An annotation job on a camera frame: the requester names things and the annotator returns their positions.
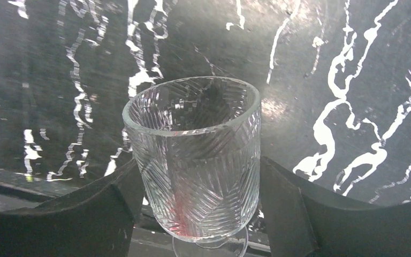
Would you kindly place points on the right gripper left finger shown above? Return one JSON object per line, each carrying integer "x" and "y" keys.
{"x": 95, "y": 220}

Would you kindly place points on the clear stemless glass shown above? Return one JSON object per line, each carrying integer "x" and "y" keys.
{"x": 197, "y": 143}

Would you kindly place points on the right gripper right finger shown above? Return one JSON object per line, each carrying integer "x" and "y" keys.
{"x": 304, "y": 219}

